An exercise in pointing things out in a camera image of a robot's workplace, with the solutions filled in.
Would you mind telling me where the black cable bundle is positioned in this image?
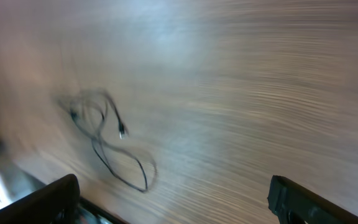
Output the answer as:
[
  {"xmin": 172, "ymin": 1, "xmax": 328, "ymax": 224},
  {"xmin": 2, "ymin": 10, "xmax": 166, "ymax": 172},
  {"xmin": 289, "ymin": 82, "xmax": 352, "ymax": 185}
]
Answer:
[{"xmin": 56, "ymin": 88, "xmax": 158, "ymax": 194}]

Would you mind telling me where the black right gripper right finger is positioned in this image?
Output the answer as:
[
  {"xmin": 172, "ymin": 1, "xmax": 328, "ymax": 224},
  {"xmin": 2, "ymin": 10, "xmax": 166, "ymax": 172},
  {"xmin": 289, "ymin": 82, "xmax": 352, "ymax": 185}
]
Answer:
[{"xmin": 267, "ymin": 175, "xmax": 358, "ymax": 224}]

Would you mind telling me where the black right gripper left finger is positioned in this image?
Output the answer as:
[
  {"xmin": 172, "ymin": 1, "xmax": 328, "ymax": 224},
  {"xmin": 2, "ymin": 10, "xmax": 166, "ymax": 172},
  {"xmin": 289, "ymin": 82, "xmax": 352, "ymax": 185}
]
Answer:
[{"xmin": 0, "ymin": 174, "xmax": 80, "ymax": 224}]

